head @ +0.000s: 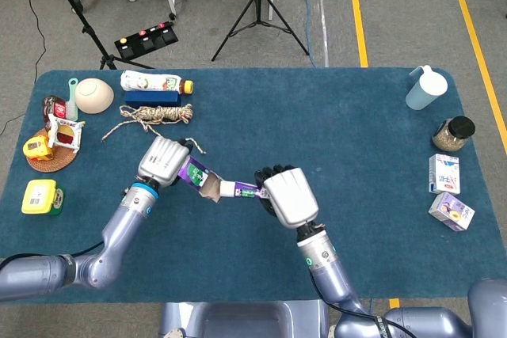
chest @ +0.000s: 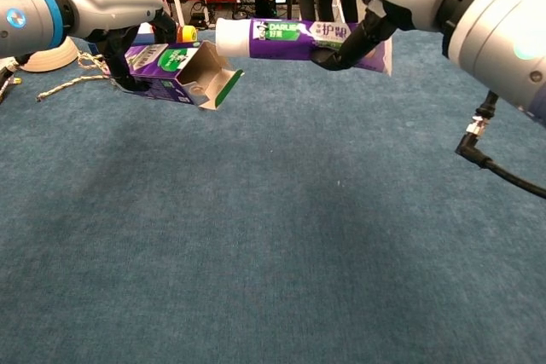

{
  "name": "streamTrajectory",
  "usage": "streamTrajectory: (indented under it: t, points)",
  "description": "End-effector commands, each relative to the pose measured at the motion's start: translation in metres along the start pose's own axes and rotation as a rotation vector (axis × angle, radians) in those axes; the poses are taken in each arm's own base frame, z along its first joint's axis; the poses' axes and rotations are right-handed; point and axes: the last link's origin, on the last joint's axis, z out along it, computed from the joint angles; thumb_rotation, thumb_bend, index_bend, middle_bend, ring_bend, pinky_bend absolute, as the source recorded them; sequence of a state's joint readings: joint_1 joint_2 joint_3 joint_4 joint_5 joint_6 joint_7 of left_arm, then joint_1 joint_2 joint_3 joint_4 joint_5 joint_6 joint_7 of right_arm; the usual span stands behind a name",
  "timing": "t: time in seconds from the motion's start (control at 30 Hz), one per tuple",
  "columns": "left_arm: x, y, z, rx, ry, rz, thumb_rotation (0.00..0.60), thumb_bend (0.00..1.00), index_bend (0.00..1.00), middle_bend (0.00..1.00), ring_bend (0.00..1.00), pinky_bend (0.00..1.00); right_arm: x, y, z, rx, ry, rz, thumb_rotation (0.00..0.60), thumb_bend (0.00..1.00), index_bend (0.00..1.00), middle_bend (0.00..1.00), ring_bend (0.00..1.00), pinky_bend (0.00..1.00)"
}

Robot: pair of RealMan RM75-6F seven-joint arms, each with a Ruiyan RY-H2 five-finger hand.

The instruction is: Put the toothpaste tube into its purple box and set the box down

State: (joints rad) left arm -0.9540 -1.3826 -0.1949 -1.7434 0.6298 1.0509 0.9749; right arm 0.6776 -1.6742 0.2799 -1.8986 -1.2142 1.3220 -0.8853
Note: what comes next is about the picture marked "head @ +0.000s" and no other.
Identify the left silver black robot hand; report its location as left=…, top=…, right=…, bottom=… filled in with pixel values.
left=136, top=135, right=195, bottom=188

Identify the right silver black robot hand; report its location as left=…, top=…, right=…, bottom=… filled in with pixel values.
left=254, top=164, right=320, bottom=230

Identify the purple toothpaste carton box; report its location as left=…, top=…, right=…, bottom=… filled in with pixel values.
left=177, top=155, right=223, bottom=204

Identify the purple toothpaste tube white cap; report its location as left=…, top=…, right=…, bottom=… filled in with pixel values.
left=219, top=180, right=270, bottom=199

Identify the dark blue rectangular box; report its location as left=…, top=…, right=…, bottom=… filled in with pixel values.
left=124, top=90, right=181, bottom=108

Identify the blue table cloth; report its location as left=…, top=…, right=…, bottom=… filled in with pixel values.
left=0, top=67, right=507, bottom=306

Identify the drink bottle with orange cap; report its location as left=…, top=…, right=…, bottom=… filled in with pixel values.
left=120, top=70, right=195, bottom=96

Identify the beige upturned bowl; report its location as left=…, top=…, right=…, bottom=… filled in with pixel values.
left=74, top=78, right=115, bottom=115

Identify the white red snack package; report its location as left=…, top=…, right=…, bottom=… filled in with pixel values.
left=46, top=113, right=86, bottom=154

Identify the round woven coaster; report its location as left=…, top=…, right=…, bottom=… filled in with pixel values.
left=26, top=127, right=77, bottom=173

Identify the black foot pedal board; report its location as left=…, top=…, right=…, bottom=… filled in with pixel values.
left=114, top=21, right=179, bottom=59

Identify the dark red snack packet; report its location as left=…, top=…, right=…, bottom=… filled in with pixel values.
left=42, top=94, right=72, bottom=130

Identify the yellow tape measure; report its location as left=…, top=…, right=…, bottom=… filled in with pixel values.
left=22, top=135, right=55, bottom=161

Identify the yellow green lidded container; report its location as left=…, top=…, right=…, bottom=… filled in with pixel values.
left=21, top=179, right=66, bottom=217

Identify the blue-grey robot torso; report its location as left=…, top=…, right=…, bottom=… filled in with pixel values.
left=158, top=301, right=330, bottom=338

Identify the black slanted light stand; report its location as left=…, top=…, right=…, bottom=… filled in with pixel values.
left=39, top=0, right=155, bottom=71

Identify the white drink carton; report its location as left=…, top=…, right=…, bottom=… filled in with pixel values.
left=427, top=153, right=463, bottom=196

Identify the purple drink carton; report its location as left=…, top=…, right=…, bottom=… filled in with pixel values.
left=428, top=191, right=475, bottom=233

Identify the light blue plastic cup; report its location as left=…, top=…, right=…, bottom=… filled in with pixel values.
left=405, top=64, right=448, bottom=111

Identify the glass jar with black lid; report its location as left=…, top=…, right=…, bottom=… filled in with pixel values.
left=431, top=116, right=476, bottom=153

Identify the beige braided rope bundle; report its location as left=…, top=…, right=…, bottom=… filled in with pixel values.
left=101, top=103, right=208, bottom=155

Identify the green handled brush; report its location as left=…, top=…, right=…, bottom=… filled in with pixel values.
left=65, top=78, right=79, bottom=122

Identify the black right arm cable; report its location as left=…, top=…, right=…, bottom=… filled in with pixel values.
left=308, top=270, right=417, bottom=338

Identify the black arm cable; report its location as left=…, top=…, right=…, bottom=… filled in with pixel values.
left=0, top=239, right=105, bottom=272
left=308, top=270, right=417, bottom=338

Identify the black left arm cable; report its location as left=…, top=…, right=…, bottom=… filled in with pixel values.
left=0, top=239, right=105, bottom=272

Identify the black floor cable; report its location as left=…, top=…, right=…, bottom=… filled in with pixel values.
left=0, top=0, right=47, bottom=135

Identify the blue floor cable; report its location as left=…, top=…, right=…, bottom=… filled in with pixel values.
left=283, top=0, right=318, bottom=68

